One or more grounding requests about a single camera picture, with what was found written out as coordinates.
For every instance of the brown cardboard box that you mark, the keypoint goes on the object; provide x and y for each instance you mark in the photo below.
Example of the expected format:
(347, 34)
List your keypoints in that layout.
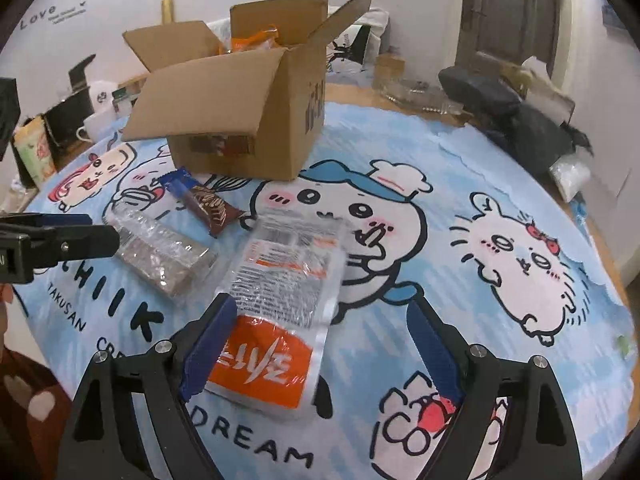
(235, 100)

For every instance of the orange and clear snack packet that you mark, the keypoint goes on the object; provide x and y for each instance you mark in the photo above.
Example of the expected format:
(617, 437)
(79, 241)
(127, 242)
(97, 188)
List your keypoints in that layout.
(280, 310)

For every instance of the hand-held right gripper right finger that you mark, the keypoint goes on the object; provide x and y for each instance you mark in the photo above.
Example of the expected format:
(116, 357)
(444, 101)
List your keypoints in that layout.
(431, 347)

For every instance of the small blue wrapper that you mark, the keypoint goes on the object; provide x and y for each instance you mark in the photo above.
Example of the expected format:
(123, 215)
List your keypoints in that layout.
(580, 212)

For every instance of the clear bag of white grains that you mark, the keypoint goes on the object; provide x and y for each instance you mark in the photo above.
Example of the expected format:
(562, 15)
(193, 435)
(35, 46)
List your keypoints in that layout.
(570, 177)

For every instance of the white cushion with black tree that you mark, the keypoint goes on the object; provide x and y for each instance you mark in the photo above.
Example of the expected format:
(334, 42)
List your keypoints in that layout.
(350, 47)

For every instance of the paper cup with lid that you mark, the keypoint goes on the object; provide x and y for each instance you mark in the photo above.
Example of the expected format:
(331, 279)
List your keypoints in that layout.
(35, 152)

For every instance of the blue cartoon printed blanket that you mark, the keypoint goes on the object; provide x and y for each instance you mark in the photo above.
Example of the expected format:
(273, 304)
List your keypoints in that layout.
(442, 165)

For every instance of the brown chocolate snack bar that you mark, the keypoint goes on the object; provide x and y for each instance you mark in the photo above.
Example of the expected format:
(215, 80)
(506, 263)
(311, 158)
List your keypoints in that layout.
(210, 207)

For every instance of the black pot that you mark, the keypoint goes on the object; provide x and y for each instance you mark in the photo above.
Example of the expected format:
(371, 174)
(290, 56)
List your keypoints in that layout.
(67, 120)

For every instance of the black wall lettering decal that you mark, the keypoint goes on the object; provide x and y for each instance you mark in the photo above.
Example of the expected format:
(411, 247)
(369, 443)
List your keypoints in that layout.
(42, 14)

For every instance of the orange snack bag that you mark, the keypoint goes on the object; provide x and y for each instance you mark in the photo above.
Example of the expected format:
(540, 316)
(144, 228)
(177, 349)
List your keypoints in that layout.
(250, 40)

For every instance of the small glass jar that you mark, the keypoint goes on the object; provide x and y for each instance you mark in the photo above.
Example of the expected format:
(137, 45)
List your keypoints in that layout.
(124, 102)

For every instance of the rolled bamboo mat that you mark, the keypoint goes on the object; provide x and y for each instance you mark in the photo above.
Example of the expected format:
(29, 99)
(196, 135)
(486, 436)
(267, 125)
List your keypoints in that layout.
(166, 10)

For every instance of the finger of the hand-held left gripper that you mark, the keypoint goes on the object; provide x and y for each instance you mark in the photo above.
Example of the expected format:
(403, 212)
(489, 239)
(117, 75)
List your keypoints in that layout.
(60, 220)
(85, 242)

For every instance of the dark brown door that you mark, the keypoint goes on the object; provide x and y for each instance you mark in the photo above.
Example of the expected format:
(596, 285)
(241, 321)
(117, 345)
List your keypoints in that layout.
(510, 10)

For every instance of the clear brown cracker pack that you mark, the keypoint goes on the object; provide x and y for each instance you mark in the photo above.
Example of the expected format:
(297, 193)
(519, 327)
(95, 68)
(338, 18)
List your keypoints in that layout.
(160, 255)

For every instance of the glass ashtray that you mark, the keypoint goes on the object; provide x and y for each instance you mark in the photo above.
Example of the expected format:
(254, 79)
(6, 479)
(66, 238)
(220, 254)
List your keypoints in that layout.
(417, 97)

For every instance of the black plastic bag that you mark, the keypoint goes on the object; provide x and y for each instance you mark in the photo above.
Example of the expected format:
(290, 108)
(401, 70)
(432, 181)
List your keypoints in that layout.
(515, 120)

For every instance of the white mug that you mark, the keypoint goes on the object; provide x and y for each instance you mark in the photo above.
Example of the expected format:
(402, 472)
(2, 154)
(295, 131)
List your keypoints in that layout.
(100, 126)

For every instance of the brown patterned clothing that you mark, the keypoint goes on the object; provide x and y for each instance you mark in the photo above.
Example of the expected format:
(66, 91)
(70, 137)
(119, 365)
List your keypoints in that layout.
(30, 400)

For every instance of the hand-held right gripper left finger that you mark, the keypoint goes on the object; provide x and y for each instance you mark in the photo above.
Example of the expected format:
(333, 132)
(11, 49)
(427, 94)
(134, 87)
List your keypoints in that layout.
(210, 342)

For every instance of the person's left hand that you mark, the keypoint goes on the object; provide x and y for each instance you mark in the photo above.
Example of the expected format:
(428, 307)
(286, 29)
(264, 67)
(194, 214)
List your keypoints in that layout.
(5, 295)

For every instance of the tissue box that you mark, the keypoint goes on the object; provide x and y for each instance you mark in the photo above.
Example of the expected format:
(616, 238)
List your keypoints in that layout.
(542, 85)

